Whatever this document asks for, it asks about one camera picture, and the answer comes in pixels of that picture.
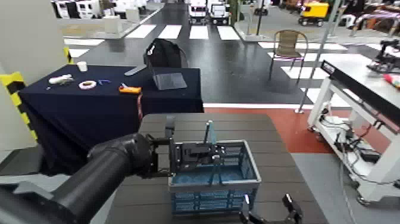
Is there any dark lamp post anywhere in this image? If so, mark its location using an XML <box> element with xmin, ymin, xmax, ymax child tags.
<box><xmin>243</xmin><ymin>0</ymin><xmax>273</xmax><ymax>42</ymax></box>

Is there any grey flat bar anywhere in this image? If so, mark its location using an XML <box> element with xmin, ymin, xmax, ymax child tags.
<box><xmin>124</xmin><ymin>65</ymin><xmax>147</xmax><ymax>77</ymax></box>

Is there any slanted silver metal pole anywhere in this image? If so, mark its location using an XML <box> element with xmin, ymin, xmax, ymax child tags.
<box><xmin>294</xmin><ymin>0</ymin><xmax>342</xmax><ymax>114</ymax></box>

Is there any black backpack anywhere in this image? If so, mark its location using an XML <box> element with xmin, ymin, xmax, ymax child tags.
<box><xmin>143</xmin><ymin>38</ymin><xmax>189</xmax><ymax>69</ymax></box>

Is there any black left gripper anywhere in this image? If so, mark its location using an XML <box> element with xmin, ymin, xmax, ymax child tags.
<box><xmin>171</xmin><ymin>141</ymin><xmax>226</xmax><ymax>172</ymax></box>

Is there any red soft item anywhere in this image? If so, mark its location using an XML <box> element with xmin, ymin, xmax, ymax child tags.
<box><xmin>383</xmin><ymin>73</ymin><xmax>400</xmax><ymax>89</ymax></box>

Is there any white pedestal box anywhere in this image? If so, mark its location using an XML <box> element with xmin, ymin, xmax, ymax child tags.
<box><xmin>104</xmin><ymin>15</ymin><xmax>123</xmax><ymax>35</ymax></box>

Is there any red hanging cable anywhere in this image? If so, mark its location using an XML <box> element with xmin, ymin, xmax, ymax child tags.
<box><xmin>136</xmin><ymin>93</ymin><xmax>144</xmax><ymax>125</ymax></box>

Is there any white metal workbench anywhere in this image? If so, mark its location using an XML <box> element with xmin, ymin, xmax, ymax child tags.
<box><xmin>307</xmin><ymin>54</ymin><xmax>400</xmax><ymax>206</ymax></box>

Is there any grey open laptop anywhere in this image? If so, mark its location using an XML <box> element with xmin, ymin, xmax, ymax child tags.
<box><xmin>146</xmin><ymin>61</ymin><xmax>188</xmax><ymax>91</ymax></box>

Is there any yellow small vehicle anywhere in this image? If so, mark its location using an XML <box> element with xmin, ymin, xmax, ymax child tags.
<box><xmin>298</xmin><ymin>1</ymin><xmax>330</xmax><ymax>27</ymax></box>

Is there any black device on workbench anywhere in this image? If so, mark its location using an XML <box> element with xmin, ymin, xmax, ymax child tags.
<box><xmin>367</xmin><ymin>39</ymin><xmax>400</xmax><ymax>74</ymax></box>

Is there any blue folding crate grey rim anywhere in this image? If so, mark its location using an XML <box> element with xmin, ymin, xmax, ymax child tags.
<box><xmin>168</xmin><ymin>120</ymin><xmax>263</xmax><ymax>216</ymax></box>

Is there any white power strip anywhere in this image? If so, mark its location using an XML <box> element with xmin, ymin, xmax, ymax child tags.
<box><xmin>324</xmin><ymin>115</ymin><xmax>348</xmax><ymax>126</ymax></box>

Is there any black power adapter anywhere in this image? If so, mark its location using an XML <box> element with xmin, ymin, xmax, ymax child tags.
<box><xmin>359</xmin><ymin>149</ymin><xmax>382</xmax><ymax>164</ymax></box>

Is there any white model truck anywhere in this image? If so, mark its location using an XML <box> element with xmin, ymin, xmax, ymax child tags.
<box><xmin>207</xmin><ymin>0</ymin><xmax>231</xmax><ymax>26</ymax></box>
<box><xmin>187</xmin><ymin>0</ymin><xmax>208</xmax><ymax>26</ymax></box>

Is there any brown wicker metal chair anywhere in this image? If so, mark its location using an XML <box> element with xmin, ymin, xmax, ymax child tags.
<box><xmin>268</xmin><ymin>29</ymin><xmax>309</xmax><ymax>85</ymax></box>

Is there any table with navy cloth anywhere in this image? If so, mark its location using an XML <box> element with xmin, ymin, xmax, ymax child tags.
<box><xmin>18</xmin><ymin>64</ymin><xmax>205</xmax><ymax>176</ymax></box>

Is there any white pink tape roll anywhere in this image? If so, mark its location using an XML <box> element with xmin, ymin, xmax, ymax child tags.
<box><xmin>78</xmin><ymin>80</ymin><xmax>98</xmax><ymax>91</ymax></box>

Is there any orange handheld tool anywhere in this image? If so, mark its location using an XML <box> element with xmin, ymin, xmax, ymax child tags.
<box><xmin>118</xmin><ymin>83</ymin><xmax>142</xmax><ymax>95</ymax></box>

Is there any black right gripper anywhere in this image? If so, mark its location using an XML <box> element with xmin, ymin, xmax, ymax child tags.
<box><xmin>239</xmin><ymin>193</ymin><xmax>303</xmax><ymax>224</ymax></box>

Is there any yellow black striped corner guard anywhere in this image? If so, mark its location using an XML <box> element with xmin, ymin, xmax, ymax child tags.
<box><xmin>0</xmin><ymin>46</ymin><xmax>73</xmax><ymax>141</ymax></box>

